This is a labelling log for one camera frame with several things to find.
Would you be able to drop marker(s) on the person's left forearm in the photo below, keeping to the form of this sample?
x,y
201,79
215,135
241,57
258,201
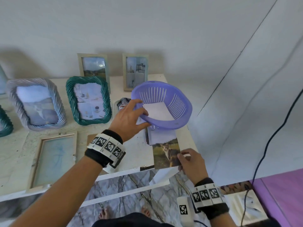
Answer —
x,y
59,193

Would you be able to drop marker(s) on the purple mat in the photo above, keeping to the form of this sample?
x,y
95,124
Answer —
x,y
281,193

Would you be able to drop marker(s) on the stack of photo prints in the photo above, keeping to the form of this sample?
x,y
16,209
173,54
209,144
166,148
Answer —
x,y
161,137

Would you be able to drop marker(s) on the person's right foot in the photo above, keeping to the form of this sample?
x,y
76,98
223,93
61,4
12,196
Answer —
x,y
146,212

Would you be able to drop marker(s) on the patterned cloth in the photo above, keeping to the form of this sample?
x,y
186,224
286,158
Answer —
x,y
234,186

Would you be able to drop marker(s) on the person's left hand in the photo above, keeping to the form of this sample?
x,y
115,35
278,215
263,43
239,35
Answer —
x,y
124,121

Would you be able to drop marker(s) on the person's right thumb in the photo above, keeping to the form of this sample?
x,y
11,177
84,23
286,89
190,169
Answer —
x,y
181,161

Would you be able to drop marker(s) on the person's foot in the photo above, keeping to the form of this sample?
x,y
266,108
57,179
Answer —
x,y
146,212
104,213

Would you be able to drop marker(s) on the empty wooden glass frame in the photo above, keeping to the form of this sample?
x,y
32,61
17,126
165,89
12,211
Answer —
x,y
53,160

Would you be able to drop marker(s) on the pale blue object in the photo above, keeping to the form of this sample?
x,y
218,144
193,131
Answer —
x,y
2,80

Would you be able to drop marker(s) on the person's dark clothing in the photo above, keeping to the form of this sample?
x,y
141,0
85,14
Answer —
x,y
132,221

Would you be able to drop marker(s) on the white plastic bag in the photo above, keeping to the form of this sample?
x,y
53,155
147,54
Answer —
x,y
253,205

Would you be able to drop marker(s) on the white paper sheet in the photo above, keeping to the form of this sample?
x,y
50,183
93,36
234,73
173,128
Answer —
x,y
159,112

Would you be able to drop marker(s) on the person's right hand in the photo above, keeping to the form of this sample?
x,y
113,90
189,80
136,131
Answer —
x,y
195,166

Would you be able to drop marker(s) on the beige frame with landscape photo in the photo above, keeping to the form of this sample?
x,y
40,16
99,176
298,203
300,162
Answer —
x,y
93,66

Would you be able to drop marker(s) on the person's left foot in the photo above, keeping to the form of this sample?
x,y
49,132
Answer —
x,y
104,213

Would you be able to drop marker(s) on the person's left middle finger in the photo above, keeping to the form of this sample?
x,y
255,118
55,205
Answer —
x,y
136,102

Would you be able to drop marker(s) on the purple plastic basket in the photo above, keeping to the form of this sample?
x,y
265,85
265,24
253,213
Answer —
x,y
180,108

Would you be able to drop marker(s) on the folded white paper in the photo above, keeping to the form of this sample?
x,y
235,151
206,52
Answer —
x,y
164,176

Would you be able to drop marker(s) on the cat photo print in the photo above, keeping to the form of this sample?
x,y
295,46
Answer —
x,y
165,152

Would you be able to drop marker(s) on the small frame with striped picture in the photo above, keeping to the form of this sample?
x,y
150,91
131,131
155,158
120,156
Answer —
x,y
123,102

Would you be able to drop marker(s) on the person's right forearm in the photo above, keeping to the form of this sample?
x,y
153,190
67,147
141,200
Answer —
x,y
221,221

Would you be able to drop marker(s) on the white table rail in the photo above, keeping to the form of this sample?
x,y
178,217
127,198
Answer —
x,y
123,192

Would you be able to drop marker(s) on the person's left thumb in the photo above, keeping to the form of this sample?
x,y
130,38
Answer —
x,y
144,126

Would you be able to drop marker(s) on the beige frame with tower photo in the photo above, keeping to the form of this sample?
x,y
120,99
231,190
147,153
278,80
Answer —
x,y
136,70

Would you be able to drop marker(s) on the black marker wristband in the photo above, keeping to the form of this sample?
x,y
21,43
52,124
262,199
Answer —
x,y
208,196
106,148

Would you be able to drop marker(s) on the white marker tag box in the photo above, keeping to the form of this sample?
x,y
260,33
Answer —
x,y
184,210

